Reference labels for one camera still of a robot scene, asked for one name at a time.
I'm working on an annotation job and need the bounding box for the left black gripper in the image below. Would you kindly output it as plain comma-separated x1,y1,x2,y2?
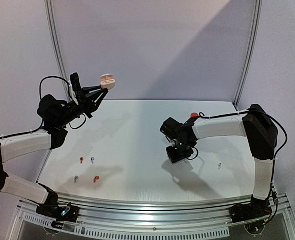
55,84,108,127

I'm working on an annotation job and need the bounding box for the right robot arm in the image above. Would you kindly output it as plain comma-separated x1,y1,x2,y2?
160,104,279,218

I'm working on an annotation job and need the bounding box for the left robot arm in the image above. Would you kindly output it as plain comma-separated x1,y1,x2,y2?
0,83,115,217

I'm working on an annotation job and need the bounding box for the red charging case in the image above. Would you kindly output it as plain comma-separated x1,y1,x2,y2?
190,112,199,118

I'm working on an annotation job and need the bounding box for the red earbud front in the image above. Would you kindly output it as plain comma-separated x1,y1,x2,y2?
93,176,100,183

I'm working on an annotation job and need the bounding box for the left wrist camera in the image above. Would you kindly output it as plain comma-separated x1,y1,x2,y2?
69,72,82,105

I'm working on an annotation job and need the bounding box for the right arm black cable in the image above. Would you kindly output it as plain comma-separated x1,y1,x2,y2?
182,111,288,161

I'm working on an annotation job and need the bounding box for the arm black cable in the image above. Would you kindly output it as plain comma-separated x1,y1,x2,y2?
39,76,88,131
182,111,288,161

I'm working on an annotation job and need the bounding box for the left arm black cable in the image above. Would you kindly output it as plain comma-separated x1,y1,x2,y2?
39,76,88,131

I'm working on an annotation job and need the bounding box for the aluminium front rail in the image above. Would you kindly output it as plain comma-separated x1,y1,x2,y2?
16,192,292,238

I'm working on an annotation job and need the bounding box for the right aluminium corner post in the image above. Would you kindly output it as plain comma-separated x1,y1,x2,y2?
232,0,263,110

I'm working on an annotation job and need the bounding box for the aluminium corner post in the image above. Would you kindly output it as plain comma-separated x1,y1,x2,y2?
43,0,75,106
232,0,263,110

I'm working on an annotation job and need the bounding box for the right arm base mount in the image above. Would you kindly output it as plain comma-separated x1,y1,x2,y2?
229,203,272,223

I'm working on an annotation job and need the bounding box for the left aluminium corner post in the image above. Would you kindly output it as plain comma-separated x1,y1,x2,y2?
43,0,75,106

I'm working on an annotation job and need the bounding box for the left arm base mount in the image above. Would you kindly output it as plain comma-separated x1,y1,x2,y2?
36,202,81,223

